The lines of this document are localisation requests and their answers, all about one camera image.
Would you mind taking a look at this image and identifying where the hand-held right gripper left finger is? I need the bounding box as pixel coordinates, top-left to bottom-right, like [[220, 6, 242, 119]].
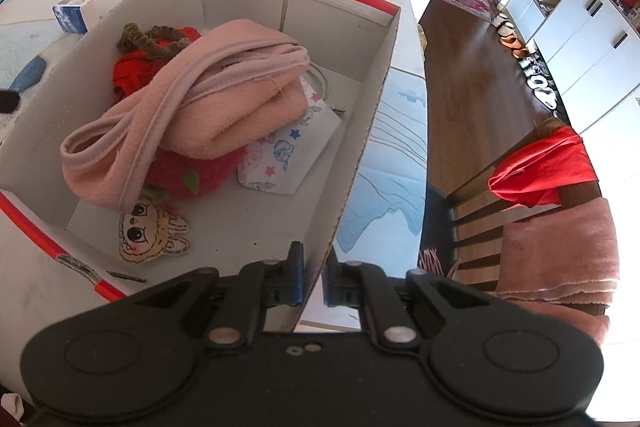
[[135, 241, 306, 350]]

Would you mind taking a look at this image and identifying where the blue card box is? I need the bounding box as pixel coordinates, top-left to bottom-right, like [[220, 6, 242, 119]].
[[52, 0, 93, 32]]

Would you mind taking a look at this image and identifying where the pink towel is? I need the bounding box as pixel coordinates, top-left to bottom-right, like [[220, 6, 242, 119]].
[[495, 197, 621, 343]]

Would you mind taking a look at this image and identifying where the cartoon print face mask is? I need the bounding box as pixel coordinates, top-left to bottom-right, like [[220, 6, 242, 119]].
[[236, 74, 343, 195]]

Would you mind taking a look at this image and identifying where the pink fleece cloth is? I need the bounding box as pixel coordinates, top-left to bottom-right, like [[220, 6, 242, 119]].
[[60, 19, 311, 212]]

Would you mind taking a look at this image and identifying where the dark wooden chair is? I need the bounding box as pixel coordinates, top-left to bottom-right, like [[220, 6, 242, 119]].
[[425, 119, 621, 308]]

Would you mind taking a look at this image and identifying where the brown braided hair tie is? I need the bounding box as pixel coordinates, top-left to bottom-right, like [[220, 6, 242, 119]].
[[116, 22, 183, 58]]

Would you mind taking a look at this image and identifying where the row of shoes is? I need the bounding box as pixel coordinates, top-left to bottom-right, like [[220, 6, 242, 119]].
[[519, 52, 561, 110]]

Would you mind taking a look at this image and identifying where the white wall cabinet unit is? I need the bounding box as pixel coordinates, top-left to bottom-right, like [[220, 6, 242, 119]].
[[500, 0, 640, 132]]

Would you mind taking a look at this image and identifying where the red cloth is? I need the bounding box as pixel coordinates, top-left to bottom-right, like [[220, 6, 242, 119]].
[[487, 127, 599, 208]]

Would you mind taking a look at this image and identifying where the red cardboard box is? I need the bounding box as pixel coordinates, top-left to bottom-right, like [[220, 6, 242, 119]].
[[0, 0, 402, 333]]

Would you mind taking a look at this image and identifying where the red scarf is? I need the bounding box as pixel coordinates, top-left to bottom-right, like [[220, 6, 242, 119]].
[[111, 26, 203, 105]]

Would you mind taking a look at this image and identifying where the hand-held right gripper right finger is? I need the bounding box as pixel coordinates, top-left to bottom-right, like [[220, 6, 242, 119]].
[[322, 252, 493, 353]]

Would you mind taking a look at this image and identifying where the row of slippers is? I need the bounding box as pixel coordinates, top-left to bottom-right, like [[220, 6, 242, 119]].
[[492, 12, 532, 58]]

